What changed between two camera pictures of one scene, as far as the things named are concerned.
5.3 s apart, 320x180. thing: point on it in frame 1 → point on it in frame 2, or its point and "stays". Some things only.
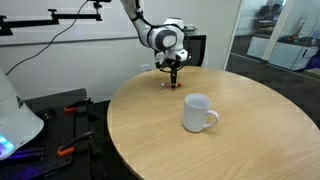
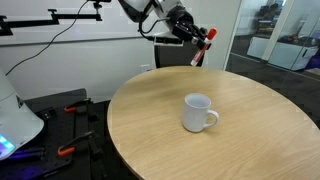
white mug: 195,112 stays
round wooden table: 261,133 stays
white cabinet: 286,55 stays
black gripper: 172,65 → 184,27
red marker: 164,84 → 210,36
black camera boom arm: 5,26 stays
